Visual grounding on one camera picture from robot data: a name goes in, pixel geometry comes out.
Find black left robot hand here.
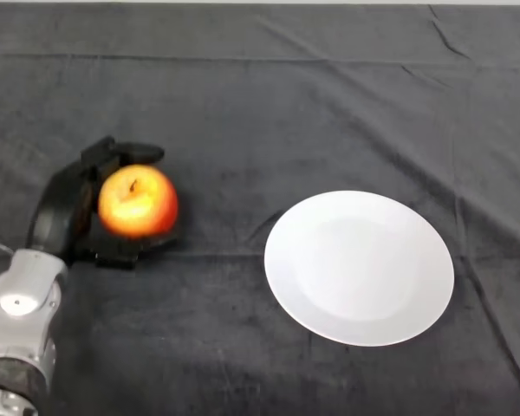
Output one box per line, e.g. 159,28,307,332
26,135,184,270

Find red yellow apple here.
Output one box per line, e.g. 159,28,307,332
97,164,179,239

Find white round plate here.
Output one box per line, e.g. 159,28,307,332
263,190,455,348

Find black cloth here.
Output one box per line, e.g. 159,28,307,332
0,3,520,416

